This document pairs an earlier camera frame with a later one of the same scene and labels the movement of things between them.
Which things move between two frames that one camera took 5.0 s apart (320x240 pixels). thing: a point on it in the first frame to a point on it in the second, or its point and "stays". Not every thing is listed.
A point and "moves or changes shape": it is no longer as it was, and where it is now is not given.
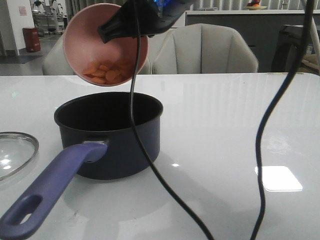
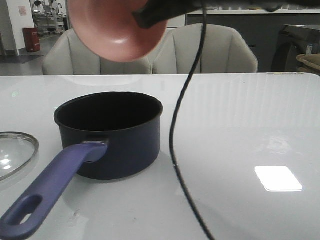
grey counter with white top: [261, 28] stays
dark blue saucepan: [97, 140] stays
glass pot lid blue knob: [17, 150] stays
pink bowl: [93, 60] moves or changes shape
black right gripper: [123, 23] to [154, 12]
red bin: [31, 38] stays
